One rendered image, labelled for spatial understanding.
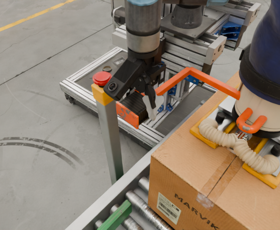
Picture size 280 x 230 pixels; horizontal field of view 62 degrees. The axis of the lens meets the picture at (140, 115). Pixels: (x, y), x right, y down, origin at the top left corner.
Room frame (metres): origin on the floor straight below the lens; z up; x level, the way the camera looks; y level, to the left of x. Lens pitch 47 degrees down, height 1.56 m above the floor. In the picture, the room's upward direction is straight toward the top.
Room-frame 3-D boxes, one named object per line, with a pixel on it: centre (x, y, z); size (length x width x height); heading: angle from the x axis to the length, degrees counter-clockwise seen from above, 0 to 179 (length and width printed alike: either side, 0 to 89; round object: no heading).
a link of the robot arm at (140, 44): (0.48, 0.00, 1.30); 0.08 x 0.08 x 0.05
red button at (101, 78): (0.67, 0.14, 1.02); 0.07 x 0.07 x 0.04
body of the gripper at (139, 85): (0.49, -0.01, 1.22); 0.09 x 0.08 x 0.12; 137
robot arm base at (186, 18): (1.10, -0.22, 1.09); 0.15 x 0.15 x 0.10
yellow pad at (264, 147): (0.44, -0.45, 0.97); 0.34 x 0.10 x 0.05; 136
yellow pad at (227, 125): (0.57, -0.32, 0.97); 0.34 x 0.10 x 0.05; 136
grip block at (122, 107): (0.47, 0.01, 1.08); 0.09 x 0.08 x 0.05; 46
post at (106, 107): (0.67, 0.14, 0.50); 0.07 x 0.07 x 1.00; 47
